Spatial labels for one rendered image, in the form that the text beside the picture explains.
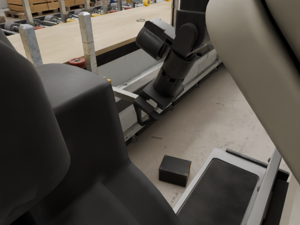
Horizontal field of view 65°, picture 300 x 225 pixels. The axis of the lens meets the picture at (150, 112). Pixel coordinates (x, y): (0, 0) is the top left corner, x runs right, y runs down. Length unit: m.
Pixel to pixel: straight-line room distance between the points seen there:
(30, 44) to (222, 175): 0.73
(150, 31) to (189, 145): 1.62
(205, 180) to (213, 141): 1.75
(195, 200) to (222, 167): 0.08
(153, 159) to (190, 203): 1.56
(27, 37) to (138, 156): 1.31
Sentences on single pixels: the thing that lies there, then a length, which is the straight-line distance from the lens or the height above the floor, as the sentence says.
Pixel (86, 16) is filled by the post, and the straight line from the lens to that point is 1.03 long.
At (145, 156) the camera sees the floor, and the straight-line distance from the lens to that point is 1.92.
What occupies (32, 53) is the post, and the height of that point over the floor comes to 1.06.
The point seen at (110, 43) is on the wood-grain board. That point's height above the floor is 0.90.
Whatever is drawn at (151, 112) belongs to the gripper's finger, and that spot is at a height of 1.04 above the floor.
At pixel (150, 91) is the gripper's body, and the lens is 0.52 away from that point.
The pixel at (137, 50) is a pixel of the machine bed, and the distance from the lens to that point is 1.69.
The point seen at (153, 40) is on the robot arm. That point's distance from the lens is 0.49.
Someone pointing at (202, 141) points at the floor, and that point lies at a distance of 2.11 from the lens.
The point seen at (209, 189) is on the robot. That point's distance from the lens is 0.37.
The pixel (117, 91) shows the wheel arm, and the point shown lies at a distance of 1.09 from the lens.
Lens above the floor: 1.32
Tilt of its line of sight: 33 degrees down
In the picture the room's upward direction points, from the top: straight up
